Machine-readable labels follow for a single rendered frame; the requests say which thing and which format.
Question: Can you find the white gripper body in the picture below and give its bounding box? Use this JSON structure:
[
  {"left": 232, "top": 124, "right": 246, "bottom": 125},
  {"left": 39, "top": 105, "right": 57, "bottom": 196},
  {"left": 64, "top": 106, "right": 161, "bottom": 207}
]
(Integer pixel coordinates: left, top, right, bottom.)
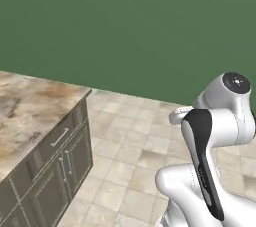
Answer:
[{"left": 168, "top": 105, "right": 195, "bottom": 126}]

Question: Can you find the dark grey cupboard door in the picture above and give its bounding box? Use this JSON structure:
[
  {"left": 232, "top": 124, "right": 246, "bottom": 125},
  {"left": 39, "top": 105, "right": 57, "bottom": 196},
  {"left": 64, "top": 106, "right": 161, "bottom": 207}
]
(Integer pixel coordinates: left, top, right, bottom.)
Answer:
[
  {"left": 19, "top": 157, "right": 73, "bottom": 227},
  {"left": 61, "top": 120, "right": 95, "bottom": 201}
]

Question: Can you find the dark grey drawer front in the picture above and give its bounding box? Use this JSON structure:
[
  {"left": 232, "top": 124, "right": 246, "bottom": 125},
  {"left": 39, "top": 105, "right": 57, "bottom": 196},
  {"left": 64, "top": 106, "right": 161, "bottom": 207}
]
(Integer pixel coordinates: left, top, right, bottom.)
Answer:
[
  {"left": 0, "top": 178, "right": 20, "bottom": 223},
  {"left": 25, "top": 98, "right": 90, "bottom": 181}
]

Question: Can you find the silver cupboard door handle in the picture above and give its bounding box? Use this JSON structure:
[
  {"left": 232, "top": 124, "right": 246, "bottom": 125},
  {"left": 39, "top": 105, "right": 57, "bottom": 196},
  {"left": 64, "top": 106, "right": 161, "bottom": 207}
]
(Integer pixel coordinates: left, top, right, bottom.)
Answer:
[
  {"left": 64, "top": 149, "right": 74, "bottom": 177},
  {"left": 57, "top": 156, "right": 67, "bottom": 185}
]

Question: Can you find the silver drawer handle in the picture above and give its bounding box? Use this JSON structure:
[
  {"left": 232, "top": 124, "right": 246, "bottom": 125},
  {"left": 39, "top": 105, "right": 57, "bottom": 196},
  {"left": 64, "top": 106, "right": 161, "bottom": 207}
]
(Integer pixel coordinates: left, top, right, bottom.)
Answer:
[{"left": 50, "top": 127, "right": 70, "bottom": 148}]

